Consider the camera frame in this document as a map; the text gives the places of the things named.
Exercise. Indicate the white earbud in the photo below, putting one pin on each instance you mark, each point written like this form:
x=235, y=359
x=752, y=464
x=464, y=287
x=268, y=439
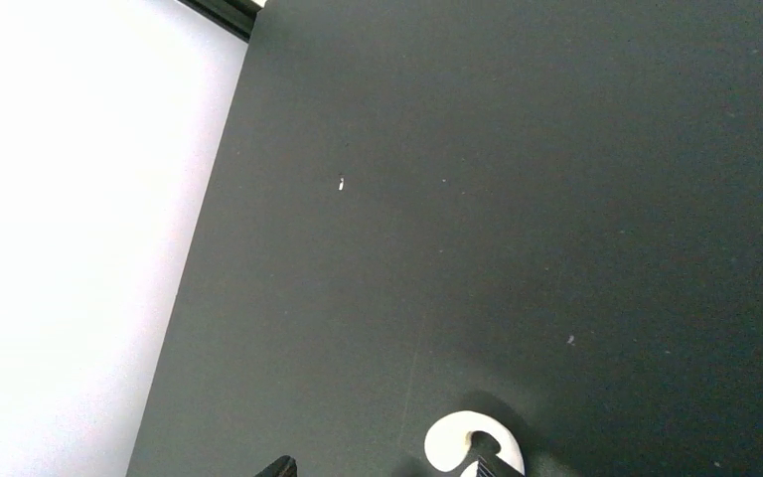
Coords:
x=448, y=441

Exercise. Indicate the black frame post left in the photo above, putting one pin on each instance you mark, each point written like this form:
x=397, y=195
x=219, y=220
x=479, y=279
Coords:
x=234, y=16

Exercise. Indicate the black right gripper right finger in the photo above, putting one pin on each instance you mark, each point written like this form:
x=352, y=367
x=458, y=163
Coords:
x=484, y=452

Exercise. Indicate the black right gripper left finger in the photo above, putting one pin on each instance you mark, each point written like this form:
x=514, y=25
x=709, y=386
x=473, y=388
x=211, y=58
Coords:
x=283, y=466

